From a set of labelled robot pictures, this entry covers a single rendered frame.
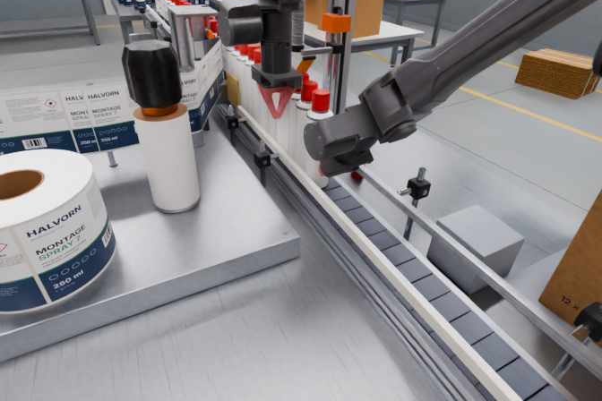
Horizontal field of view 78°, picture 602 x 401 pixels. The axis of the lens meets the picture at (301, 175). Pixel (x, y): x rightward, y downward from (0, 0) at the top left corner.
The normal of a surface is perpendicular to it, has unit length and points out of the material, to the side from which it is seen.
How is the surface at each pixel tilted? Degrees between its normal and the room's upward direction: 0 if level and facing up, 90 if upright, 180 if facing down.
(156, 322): 0
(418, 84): 77
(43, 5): 90
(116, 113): 90
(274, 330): 0
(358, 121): 41
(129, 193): 0
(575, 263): 90
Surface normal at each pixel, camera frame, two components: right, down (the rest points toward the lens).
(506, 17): -0.71, 0.16
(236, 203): 0.03, -0.84
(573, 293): -0.86, 0.26
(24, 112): 0.36, 0.51
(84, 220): 0.98, 0.12
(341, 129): 0.27, -0.29
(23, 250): 0.57, 0.46
